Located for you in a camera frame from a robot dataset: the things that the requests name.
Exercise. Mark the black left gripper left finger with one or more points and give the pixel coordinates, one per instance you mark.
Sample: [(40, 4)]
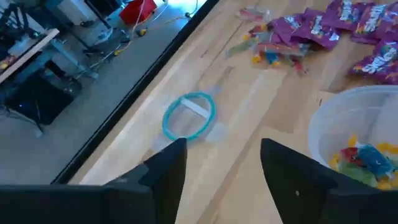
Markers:
[(168, 177)]

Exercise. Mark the green candy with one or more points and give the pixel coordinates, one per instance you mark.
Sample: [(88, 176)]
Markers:
[(357, 175)]

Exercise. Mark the black metal table frame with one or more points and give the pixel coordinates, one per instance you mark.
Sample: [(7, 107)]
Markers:
[(134, 93)]

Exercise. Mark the teal-rimmed clear lid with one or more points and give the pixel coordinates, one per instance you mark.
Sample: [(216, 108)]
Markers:
[(196, 107)]

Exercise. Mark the pink candy stick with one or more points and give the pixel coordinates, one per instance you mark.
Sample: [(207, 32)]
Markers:
[(253, 14)]

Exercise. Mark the red candy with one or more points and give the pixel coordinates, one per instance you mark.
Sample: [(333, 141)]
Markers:
[(257, 29), (349, 154)]

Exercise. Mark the wooden-top table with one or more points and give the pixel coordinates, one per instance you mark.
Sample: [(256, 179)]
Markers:
[(28, 54)]

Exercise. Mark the short red candy stick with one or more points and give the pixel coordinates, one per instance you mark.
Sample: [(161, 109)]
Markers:
[(299, 67)]

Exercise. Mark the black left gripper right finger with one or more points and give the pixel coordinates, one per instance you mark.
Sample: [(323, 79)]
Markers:
[(292, 183)]

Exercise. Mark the white cabinet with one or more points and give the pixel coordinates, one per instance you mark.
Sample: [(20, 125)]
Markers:
[(74, 11)]

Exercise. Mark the clear plastic tub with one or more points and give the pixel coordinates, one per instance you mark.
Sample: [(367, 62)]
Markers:
[(342, 115)]

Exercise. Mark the red box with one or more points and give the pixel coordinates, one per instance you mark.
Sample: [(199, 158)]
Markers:
[(138, 12)]

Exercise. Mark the grey metal table leg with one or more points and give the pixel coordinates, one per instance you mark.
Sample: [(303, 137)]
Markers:
[(71, 60)]

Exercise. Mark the black box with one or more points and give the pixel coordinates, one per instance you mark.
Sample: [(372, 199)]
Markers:
[(40, 96)]

